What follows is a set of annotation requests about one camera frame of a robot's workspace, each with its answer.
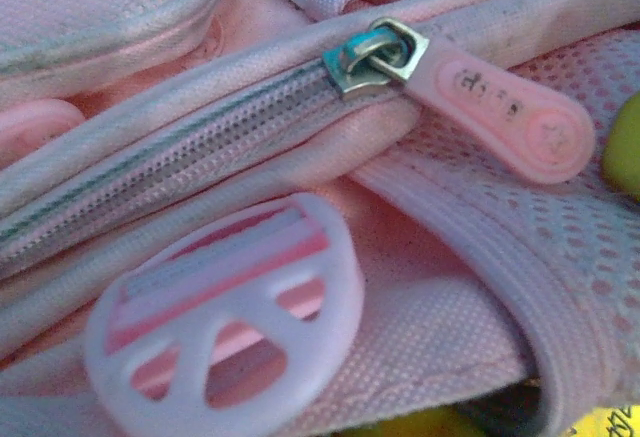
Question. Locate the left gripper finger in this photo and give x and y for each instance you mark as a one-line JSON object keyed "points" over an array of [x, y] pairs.
{"points": [[420, 424]]}

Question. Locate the pink student backpack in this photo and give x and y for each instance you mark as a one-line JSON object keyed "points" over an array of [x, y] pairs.
{"points": [[250, 157]]}

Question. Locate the yellow book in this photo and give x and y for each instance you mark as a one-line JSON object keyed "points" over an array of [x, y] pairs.
{"points": [[612, 424]]}

